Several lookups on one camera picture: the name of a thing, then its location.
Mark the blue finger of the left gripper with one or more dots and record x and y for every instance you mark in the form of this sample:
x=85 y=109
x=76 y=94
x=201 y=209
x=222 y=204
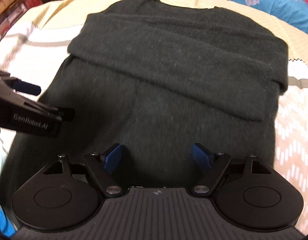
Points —
x=25 y=87

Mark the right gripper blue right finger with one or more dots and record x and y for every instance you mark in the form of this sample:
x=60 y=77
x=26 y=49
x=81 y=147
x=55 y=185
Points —
x=212 y=167

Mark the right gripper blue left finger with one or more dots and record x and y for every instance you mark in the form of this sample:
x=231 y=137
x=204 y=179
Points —
x=101 y=167

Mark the dark green knit sweater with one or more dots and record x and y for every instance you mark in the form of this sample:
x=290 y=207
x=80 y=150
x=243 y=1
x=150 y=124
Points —
x=158 y=79

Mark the yellow and white patterned bedspread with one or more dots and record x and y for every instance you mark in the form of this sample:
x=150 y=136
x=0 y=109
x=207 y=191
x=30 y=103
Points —
x=36 y=45

